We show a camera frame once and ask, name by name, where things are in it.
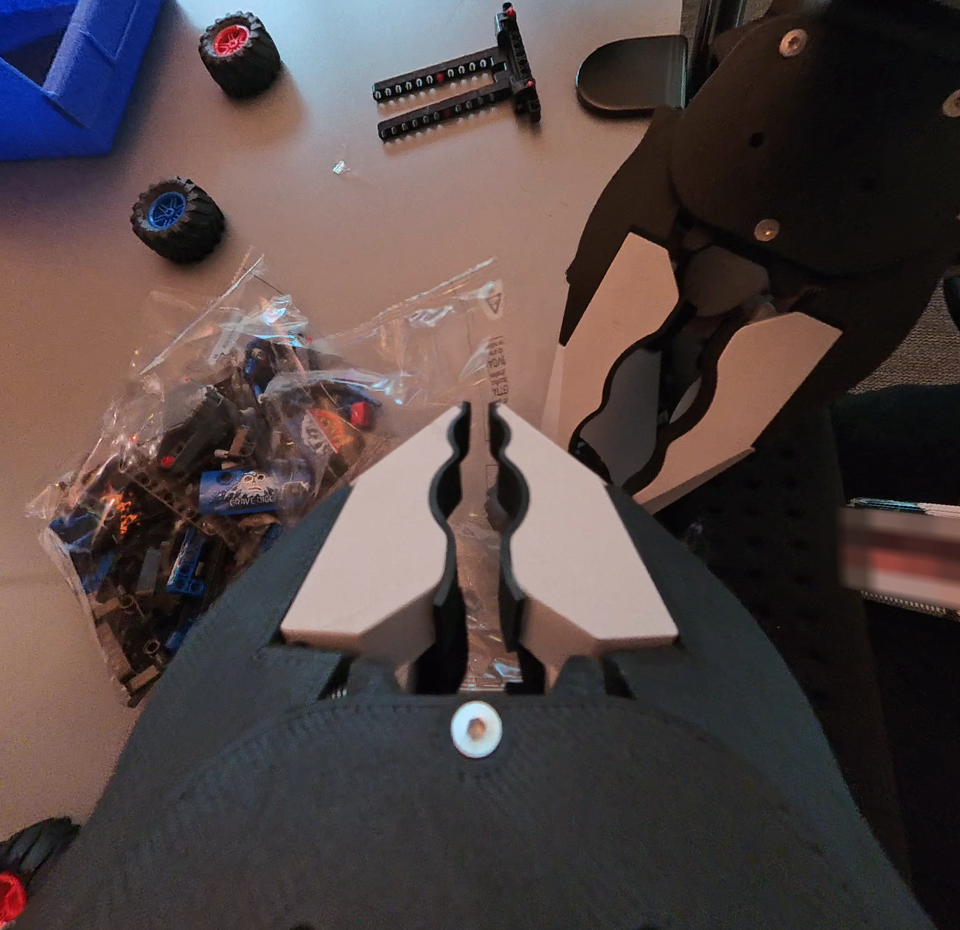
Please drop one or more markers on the grey desk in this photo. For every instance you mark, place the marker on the grey desk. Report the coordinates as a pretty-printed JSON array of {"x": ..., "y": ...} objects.
[{"x": 375, "y": 270}]

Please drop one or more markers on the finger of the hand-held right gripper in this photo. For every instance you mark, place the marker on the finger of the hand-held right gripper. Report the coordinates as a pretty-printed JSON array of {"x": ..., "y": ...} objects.
[
  {"x": 600, "y": 322},
  {"x": 765, "y": 390}
]

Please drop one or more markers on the black tyre red hub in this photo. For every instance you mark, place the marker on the black tyre red hub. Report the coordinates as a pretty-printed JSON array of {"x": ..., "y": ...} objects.
[
  {"x": 37, "y": 847},
  {"x": 240, "y": 60}
]

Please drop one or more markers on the black chair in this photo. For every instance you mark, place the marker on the black chair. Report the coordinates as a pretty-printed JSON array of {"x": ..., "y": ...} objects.
[{"x": 765, "y": 555}]

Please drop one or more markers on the black beam assembly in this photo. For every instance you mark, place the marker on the black beam assembly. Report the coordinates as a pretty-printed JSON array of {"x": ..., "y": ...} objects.
[{"x": 517, "y": 67}]

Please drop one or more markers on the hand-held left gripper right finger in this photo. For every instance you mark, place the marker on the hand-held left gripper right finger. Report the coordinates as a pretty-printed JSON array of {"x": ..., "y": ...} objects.
[{"x": 592, "y": 562}]

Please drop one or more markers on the clear bag of toy bricks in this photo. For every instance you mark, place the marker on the clear bag of toy bricks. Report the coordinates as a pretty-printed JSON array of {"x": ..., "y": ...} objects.
[{"x": 187, "y": 450}]

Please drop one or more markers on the black tyre blue hub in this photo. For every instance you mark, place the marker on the black tyre blue hub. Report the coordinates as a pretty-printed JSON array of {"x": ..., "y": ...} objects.
[{"x": 180, "y": 225}]

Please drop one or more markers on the black monitor stand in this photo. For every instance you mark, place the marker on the black monitor stand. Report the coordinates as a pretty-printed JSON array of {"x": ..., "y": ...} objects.
[{"x": 630, "y": 75}]

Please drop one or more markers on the blue storage bin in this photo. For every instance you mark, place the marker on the blue storage bin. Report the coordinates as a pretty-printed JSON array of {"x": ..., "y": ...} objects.
[{"x": 75, "y": 120}]

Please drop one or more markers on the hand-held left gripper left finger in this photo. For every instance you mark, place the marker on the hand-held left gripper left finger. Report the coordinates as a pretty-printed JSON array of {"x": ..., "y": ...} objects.
[{"x": 360, "y": 562}]

